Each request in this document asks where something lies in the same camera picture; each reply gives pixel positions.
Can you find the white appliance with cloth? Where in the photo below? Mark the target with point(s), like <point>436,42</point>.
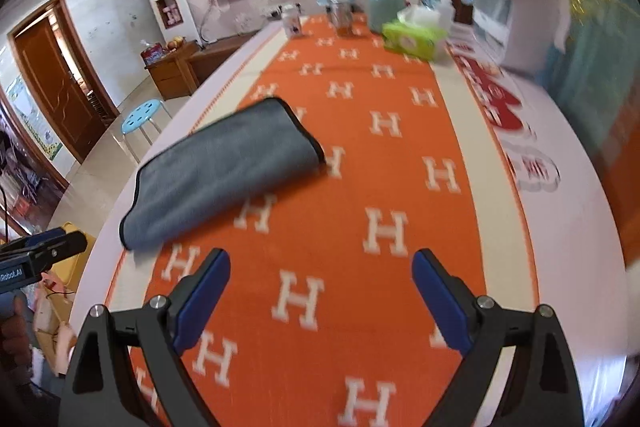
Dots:
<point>519,34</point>

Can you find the person's left hand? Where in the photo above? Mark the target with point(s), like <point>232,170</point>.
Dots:
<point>16,353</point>

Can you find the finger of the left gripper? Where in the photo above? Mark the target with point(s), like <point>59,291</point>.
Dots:
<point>31,240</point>
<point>56,250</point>

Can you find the green tissue pack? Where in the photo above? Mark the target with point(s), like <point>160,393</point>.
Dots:
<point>415,32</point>

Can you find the wooden sliding glass door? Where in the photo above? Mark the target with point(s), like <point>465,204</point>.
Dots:
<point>595,83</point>

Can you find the teal ceramic canister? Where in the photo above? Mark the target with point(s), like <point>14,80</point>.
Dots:
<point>381,12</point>

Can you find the yellow plastic stool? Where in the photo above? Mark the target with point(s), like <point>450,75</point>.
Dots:
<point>65,276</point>

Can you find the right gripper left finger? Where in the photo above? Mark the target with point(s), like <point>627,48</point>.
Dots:
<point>195,298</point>

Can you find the wooden TV cabinet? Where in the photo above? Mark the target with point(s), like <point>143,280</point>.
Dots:
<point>182,71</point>

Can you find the orange H-pattern table runner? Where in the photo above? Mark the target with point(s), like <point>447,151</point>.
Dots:
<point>321,324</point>

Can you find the glass jar amber liquid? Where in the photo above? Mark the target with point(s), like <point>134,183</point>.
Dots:
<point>341,17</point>

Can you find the blue round stool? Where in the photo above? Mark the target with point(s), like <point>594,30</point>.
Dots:
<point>136,123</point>

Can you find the brown wooden door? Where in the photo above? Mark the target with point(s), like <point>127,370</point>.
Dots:
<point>59,75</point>

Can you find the clear plastic bottle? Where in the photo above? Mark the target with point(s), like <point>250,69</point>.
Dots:
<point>446,13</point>

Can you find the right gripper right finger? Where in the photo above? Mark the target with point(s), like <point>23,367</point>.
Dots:
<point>447,298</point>

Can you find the purple and grey towel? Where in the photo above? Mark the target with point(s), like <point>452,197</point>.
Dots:
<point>218,166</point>

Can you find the white pill bottle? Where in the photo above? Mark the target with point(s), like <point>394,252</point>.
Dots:
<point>292,24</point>

